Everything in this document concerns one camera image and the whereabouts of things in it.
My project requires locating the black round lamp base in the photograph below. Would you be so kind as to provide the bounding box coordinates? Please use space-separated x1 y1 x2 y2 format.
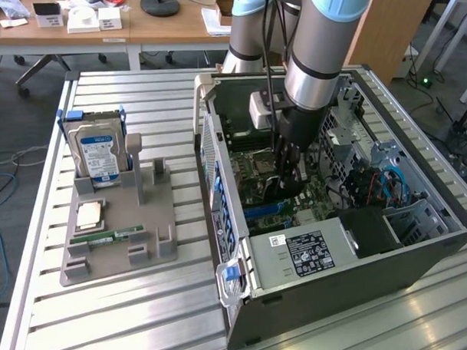
139 0 182 18

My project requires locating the black equipment stand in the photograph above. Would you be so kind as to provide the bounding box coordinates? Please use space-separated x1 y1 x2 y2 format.
432 84 467 180

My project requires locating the white box with tape roll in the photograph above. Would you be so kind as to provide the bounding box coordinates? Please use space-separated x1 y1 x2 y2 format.
66 5 102 35

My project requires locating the wooden cabinet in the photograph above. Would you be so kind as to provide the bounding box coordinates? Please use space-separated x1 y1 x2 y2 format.
342 0 435 87

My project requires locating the grey desk leg with casters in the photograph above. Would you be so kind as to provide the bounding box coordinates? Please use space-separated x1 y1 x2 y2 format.
14 53 74 100

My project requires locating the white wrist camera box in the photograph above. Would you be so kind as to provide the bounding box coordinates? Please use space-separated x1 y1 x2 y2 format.
248 91 288 130

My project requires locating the CPU socket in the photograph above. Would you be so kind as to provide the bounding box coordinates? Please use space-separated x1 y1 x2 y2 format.
247 148 278 182

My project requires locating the red wire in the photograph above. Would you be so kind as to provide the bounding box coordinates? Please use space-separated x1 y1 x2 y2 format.
369 173 398 206

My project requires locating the wooden office desk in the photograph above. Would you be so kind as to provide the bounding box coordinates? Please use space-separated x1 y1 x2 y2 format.
127 0 340 78
0 0 133 61

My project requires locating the perforated metal drive cage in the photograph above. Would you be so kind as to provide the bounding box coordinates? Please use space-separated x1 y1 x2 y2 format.
319 104 379 180

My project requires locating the metal disk bay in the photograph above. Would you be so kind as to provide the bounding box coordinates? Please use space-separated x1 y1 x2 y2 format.
380 197 452 249

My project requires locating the white floor cable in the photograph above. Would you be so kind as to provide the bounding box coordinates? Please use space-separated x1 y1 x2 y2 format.
0 143 50 168

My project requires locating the green motherboard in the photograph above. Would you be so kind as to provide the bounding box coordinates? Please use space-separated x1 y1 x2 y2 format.
217 119 346 241

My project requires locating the silver CPU chip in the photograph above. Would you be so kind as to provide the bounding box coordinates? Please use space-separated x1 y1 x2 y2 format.
74 202 104 232

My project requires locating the grey power supply unit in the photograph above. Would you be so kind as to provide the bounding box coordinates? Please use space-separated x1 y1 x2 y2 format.
242 213 363 296

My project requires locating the black wire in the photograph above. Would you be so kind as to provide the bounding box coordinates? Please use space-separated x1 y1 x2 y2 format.
314 141 355 211

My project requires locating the white desk frame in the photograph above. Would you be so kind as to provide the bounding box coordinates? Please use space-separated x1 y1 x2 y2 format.
408 0 467 104

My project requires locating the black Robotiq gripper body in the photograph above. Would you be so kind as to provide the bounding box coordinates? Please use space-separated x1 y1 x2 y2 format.
275 104 330 153

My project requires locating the blue floor cable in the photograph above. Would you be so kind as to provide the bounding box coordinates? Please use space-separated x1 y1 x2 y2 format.
0 166 18 314

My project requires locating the graphics card with black fan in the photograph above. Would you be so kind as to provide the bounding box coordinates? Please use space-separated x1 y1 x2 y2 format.
261 174 304 204

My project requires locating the blue case latch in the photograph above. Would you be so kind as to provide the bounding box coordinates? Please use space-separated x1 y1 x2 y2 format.
222 259 242 286

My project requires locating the white power box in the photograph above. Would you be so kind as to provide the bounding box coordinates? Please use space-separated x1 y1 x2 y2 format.
400 45 421 81

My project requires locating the grey plastic parts rack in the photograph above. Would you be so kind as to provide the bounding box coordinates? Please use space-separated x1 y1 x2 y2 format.
58 129 183 291

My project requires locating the silver hard disk blue label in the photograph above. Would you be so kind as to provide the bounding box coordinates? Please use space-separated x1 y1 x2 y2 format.
62 113 130 188

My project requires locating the white box with black top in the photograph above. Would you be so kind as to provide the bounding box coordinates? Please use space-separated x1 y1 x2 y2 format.
31 2 65 29

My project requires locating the small white labelled box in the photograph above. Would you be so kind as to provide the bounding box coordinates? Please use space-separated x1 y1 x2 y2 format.
97 7 123 32

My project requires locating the blue disk wire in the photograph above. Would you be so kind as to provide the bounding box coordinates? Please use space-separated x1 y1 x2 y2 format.
380 164 413 208

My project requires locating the silver chipset heatsink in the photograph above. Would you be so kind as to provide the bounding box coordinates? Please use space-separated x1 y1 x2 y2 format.
294 210 318 226

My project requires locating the stack of white papers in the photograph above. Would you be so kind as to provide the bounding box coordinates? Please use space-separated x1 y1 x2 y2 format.
200 6 235 38

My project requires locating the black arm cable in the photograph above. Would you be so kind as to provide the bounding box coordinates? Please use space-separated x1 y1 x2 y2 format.
257 0 289 154

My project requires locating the open black PC case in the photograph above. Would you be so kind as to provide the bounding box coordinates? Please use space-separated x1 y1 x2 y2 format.
184 63 467 350

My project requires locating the white label card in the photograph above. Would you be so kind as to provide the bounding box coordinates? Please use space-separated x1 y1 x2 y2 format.
0 17 29 29

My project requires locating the brown cardboard box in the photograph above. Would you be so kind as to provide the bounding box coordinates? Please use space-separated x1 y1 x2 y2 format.
215 0 235 18

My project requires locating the blue label hard drive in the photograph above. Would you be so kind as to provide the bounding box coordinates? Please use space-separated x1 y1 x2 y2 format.
54 102 130 180

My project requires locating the green RAM stick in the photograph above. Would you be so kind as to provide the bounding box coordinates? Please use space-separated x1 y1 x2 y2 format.
68 223 146 249

